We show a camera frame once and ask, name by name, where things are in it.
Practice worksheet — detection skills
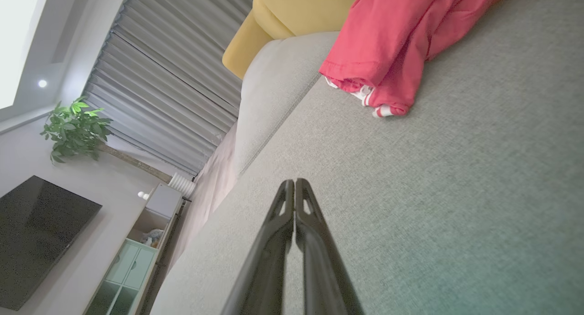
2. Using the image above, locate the black flat screen television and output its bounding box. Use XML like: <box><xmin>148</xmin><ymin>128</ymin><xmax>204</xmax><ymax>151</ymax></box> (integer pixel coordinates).
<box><xmin>0</xmin><ymin>175</ymin><xmax>103</xmax><ymax>311</ymax></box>

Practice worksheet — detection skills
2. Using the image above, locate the grey pleated curtain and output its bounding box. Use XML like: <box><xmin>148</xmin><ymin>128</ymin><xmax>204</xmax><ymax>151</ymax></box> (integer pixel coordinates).
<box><xmin>82</xmin><ymin>0</ymin><xmax>256</xmax><ymax>176</ymax></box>

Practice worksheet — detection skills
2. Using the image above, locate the large grey sofa seat cushion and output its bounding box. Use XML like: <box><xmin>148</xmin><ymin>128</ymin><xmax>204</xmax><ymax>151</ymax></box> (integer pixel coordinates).
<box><xmin>148</xmin><ymin>0</ymin><xmax>584</xmax><ymax>315</ymax></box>

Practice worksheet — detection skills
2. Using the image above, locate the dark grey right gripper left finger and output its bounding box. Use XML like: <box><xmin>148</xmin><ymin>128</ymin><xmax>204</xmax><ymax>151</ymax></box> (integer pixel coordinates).
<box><xmin>221</xmin><ymin>179</ymin><xmax>296</xmax><ymax>315</ymax></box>

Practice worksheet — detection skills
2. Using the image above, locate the white ribbed plant pot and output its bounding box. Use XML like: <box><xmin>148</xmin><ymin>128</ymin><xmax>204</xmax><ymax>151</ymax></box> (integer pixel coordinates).
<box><xmin>168</xmin><ymin>173</ymin><xmax>197</xmax><ymax>199</ymax></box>

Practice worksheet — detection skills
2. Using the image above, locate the grey sofa back cushion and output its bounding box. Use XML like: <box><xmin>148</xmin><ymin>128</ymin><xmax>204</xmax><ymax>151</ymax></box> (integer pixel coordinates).
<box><xmin>230</xmin><ymin>31</ymin><xmax>340</xmax><ymax>176</ymax></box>

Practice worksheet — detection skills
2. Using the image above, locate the plush toy in cabinet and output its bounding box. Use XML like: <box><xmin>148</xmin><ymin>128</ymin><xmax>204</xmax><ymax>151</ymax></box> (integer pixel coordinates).
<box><xmin>141</xmin><ymin>228</ymin><xmax>165</xmax><ymax>248</ymax></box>

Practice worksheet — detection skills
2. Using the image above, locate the yellow sofa backrest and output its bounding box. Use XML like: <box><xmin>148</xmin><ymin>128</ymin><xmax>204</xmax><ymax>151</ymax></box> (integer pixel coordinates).
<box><xmin>222</xmin><ymin>0</ymin><xmax>368</xmax><ymax>80</ymax></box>

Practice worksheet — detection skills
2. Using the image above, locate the red jersey with white trim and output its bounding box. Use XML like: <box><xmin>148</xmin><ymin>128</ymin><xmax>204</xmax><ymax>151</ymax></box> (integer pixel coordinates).
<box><xmin>318</xmin><ymin>0</ymin><xmax>521</xmax><ymax>118</ymax></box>

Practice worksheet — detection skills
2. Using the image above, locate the green leafy indoor tree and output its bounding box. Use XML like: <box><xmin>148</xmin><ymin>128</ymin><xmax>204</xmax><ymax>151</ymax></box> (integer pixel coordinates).
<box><xmin>40</xmin><ymin>96</ymin><xmax>173</xmax><ymax>184</ymax></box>

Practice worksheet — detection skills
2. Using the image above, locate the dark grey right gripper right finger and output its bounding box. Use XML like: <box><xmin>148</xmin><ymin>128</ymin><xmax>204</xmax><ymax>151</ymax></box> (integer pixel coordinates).
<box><xmin>295</xmin><ymin>178</ymin><xmax>365</xmax><ymax>315</ymax></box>

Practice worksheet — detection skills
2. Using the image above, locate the pale green television cabinet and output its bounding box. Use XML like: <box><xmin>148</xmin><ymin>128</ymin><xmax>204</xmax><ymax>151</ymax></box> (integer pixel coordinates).
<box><xmin>82</xmin><ymin>183</ymin><xmax>190</xmax><ymax>315</ymax></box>

